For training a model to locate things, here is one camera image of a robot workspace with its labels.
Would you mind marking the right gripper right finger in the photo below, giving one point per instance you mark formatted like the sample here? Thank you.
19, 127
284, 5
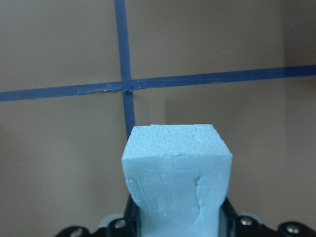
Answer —
227, 214

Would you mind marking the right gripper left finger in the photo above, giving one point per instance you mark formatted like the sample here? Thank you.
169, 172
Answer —
131, 217

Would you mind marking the light blue block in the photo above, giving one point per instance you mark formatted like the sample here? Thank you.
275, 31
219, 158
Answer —
178, 176

